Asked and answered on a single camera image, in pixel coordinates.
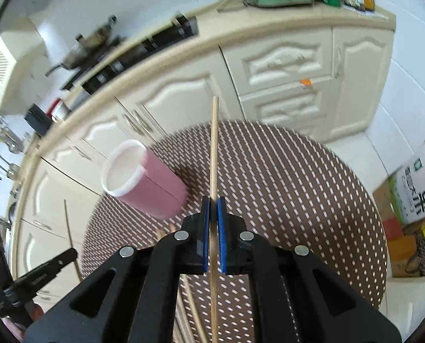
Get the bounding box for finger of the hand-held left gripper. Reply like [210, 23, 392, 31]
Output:
[44, 248, 79, 276]

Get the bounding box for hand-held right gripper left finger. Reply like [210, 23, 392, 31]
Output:
[24, 196, 211, 343]

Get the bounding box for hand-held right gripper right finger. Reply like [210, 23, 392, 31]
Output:
[217, 196, 402, 343]

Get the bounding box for wooden chopstick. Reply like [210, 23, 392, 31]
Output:
[168, 224, 209, 343]
[64, 199, 81, 282]
[210, 96, 220, 343]

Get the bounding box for pink cup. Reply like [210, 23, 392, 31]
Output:
[101, 140, 189, 220]

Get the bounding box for hanging kitchen utensils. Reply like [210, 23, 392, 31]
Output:
[0, 118, 31, 186]

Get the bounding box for brown dotted tablecloth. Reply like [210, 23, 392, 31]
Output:
[78, 119, 388, 343]

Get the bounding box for dark blue box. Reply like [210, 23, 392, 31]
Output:
[24, 103, 53, 136]

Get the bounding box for cream kitchen cabinet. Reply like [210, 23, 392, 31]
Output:
[10, 25, 395, 294]

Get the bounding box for brown cardboard box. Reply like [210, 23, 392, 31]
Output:
[380, 214, 425, 279]

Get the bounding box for cream range hood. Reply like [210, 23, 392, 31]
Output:
[0, 18, 52, 115]

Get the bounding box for green printed cardboard box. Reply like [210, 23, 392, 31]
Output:
[371, 139, 425, 226]

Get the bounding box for dark wok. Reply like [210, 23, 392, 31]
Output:
[44, 14, 122, 77]

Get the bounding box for black gas stove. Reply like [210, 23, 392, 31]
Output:
[60, 16, 200, 95]

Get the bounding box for beige kitchen countertop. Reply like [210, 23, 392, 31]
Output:
[16, 0, 397, 194]

